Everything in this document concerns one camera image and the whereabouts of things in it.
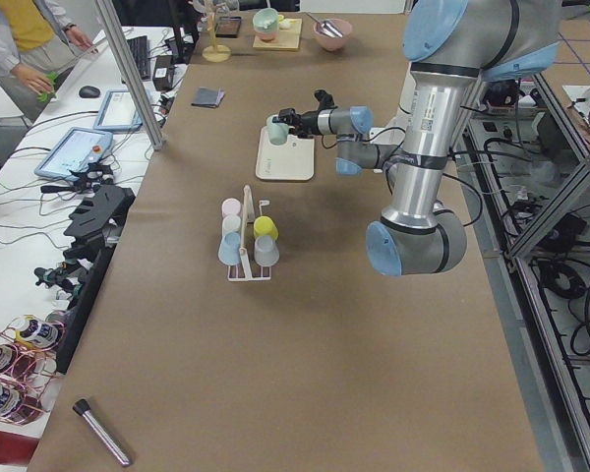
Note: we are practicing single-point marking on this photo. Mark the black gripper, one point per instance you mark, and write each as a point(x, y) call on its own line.
point(308, 122)

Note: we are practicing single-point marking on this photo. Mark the green plastic cup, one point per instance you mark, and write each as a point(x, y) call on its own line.
point(277, 131)

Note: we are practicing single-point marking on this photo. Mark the cream rabbit tray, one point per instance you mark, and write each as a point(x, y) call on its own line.
point(293, 161)

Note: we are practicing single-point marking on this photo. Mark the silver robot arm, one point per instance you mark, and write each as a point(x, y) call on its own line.
point(450, 45)

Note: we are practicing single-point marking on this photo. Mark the pink plastic cup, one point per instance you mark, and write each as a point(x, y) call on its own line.
point(231, 206)

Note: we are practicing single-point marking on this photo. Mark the yellow plastic cup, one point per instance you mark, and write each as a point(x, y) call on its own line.
point(265, 226)

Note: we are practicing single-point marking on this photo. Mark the cream white plastic cup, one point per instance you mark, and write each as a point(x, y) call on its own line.
point(231, 223)

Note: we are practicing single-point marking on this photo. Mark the grey plastic cup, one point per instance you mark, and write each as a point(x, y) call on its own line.
point(266, 253)

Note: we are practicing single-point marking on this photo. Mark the blue plastic cup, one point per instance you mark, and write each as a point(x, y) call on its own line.
point(229, 249)

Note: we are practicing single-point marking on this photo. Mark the person's hand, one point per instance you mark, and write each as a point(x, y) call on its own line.
point(32, 79)

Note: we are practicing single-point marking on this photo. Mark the bamboo cutting board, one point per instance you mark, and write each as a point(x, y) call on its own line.
point(286, 40)

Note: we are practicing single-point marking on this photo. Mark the grey folded cloth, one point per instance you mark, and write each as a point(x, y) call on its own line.
point(208, 97)

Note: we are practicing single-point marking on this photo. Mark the metal scoop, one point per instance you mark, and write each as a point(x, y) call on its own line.
point(326, 27)

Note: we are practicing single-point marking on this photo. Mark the wooden mug tree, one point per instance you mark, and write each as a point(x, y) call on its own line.
point(214, 52)

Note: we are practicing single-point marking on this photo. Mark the stacked green bowls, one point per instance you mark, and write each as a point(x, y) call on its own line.
point(266, 24)

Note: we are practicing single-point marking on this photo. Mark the black keyboard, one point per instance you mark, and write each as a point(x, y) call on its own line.
point(139, 48)

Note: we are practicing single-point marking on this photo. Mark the blue teach pendant far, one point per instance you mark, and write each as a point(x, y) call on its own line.
point(118, 113)

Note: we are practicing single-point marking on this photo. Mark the blue teach pendant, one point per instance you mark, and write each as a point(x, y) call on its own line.
point(118, 113)
point(73, 154)

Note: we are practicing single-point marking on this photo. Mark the black computer mouse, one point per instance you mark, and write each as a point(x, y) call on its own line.
point(89, 92)

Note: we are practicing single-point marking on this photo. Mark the black tool stand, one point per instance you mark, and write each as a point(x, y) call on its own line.
point(93, 223)

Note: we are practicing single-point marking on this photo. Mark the blue teach pendant near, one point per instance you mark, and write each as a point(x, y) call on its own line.
point(73, 154)

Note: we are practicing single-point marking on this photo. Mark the person in white shirt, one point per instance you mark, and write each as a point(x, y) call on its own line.
point(39, 34)

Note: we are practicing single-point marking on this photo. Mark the metal tube black cap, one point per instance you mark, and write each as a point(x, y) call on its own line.
point(83, 409)

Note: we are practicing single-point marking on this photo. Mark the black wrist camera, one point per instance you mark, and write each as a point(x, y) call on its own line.
point(324, 99)

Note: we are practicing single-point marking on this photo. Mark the white wire cup rack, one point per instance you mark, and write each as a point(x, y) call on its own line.
point(248, 270)

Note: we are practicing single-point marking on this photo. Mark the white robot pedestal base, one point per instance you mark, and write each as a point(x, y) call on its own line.
point(392, 133)

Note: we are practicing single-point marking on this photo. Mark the aluminium frame post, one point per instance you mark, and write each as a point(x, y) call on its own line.
point(129, 71)

